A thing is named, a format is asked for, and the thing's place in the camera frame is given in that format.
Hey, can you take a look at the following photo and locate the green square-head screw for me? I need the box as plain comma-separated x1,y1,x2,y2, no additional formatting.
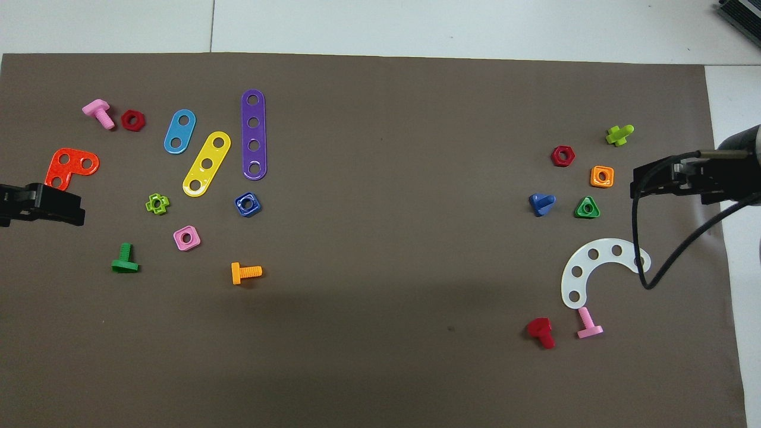
111,242,140,274

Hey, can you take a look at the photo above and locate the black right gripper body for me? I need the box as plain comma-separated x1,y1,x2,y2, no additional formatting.
675,156,761,206

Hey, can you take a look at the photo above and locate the blue square nut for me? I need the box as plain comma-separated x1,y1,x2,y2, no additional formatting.
234,192,262,218

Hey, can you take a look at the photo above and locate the white curved five-hole strip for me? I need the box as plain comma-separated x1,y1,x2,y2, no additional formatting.
561,238,652,310

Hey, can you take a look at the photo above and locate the red hexagonal-head screw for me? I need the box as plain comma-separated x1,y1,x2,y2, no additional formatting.
526,317,556,350

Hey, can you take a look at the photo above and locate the yellow three-hole strip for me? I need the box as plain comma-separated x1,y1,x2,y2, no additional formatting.
182,131,231,197

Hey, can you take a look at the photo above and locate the pink square nut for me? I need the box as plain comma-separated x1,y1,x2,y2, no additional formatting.
173,225,202,252

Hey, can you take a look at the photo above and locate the blue two-hole strip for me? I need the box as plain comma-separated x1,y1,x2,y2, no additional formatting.
163,109,197,155

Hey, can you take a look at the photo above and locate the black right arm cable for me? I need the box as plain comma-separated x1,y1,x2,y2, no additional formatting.
631,150,761,291

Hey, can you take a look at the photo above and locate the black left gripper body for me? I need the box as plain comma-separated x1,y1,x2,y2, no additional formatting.
0,183,42,228

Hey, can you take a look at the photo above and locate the blue triangle-head screw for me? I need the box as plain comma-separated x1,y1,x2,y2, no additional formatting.
529,193,557,218

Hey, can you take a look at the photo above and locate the pink square-head screw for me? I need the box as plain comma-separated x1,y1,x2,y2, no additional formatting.
576,306,604,340
81,99,116,131

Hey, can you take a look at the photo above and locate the grey ribbed device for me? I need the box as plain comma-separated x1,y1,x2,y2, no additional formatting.
716,0,761,32

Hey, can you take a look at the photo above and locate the orange square-head screw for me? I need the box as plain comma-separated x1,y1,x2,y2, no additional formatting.
231,262,263,285

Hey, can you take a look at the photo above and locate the purple four-hole strip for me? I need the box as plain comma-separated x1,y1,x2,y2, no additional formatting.
241,89,268,181

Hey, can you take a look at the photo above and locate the orange three-hole corner plate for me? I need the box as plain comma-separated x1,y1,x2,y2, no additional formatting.
45,147,100,192

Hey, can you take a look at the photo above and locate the brown table mat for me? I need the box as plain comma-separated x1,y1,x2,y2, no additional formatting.
0,52,749,428

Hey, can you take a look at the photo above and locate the lime green cross nut left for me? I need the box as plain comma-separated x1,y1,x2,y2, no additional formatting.
605,124,635,147

